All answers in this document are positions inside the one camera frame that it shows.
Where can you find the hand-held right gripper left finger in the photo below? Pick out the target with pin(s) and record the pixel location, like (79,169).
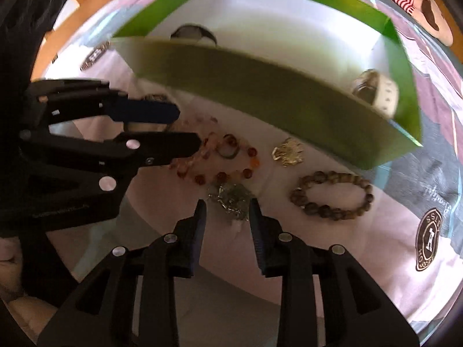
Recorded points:
(198,232)

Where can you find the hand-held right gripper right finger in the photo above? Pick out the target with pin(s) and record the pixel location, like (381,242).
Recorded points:
(256,231)

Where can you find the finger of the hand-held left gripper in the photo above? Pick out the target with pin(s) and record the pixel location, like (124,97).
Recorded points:
(162,146)
(144,112)

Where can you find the silver charm cluster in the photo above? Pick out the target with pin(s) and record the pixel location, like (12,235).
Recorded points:
(231,197)

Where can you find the gold brooch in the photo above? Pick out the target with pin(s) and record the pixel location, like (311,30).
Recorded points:
(289,151)

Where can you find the green cardboard box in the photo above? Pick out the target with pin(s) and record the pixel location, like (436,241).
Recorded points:
(253,90)

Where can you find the person's left hand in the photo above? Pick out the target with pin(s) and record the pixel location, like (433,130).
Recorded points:
(9,271)

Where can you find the black wristwatch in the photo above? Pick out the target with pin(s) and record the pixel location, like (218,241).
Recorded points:
(208,34)

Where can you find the white wristwatch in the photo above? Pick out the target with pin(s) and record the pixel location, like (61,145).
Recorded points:
(387,94)

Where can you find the plush toy with striped shirt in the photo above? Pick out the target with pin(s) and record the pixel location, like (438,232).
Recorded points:
(434,18)

